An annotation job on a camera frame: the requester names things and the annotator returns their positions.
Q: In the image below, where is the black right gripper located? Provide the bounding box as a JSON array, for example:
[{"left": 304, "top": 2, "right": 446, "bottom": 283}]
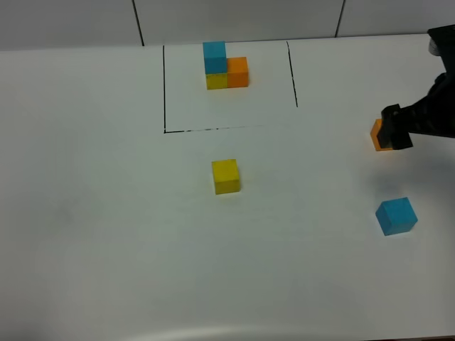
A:
[{"left": 377, "top": 73, "right": 454, "bottom": 150}]

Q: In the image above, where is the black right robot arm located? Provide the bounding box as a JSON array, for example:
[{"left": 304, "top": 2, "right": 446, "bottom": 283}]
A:
[{"left": 370, "top": 25, "right": 454, "bottom": 151}]

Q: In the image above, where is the template orange cube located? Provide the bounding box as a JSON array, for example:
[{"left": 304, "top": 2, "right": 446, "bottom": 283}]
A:
[{"left": 227, "top": 57, "right": 250, "bottom": 88}]

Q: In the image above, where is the template yellow cube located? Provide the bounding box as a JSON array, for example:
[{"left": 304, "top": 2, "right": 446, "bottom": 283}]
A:
[{"left": 205, "top": 73, "right": 228, "bottom": 90}]

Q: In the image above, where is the template blue cube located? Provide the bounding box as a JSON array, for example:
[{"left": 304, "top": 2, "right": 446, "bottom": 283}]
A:
[{"left": 203, "top": 41, "right": 228, "bottom": 75}]

